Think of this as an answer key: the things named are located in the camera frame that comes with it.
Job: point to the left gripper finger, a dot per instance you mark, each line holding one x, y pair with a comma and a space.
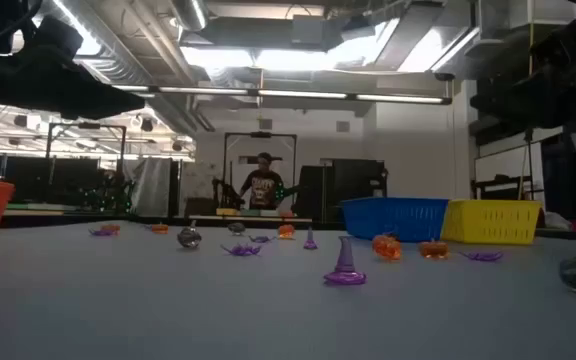
113, 105

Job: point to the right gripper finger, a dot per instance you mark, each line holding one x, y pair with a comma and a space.
493, 107

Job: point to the large purple witch hat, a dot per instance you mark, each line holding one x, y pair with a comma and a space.
345, 265

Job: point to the black background robot arm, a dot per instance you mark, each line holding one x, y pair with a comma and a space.
225, 192
288, 191
113, 192

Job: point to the black stand pole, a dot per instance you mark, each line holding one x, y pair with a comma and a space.
529, 150

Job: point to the grey hanging curtain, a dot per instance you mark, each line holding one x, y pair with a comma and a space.
150, 185

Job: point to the black partition panels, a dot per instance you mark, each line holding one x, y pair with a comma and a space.
33, 180

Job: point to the yellow plastic basket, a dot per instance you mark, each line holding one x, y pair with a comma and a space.
490, 222

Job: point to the white bag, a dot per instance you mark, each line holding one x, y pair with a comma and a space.
558, 221

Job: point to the background work table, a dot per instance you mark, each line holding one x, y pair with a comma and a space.
43, 215
248, 218

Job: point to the blue plastic basket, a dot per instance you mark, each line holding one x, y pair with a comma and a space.
393, 220

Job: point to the small yellow background bin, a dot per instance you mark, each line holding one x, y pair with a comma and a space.
226, 212

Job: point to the black equipment cabinet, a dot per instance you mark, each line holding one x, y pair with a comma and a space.
348, 185

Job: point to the person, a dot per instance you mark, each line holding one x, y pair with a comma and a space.
263, 187

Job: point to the small teal background bin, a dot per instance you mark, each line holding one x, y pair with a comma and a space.
250, 212

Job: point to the long ceiling light strip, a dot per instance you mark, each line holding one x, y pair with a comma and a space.
298, 94

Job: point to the grey ceiling box unit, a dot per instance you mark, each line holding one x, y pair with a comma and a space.
308, 30

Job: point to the blue-grey table mat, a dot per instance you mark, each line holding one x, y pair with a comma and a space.
168, 310

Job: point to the black metal gantry frame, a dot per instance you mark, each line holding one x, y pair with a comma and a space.
260, 134
88, 126

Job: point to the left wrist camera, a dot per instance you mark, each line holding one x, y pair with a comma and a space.
58, 37

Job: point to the white wall board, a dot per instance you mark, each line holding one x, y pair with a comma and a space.
503, 172

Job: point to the silver round air duct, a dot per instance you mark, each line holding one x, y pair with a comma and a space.
190, 12

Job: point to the grey wall vent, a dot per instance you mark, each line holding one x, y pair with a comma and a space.
343, 126
265, 124

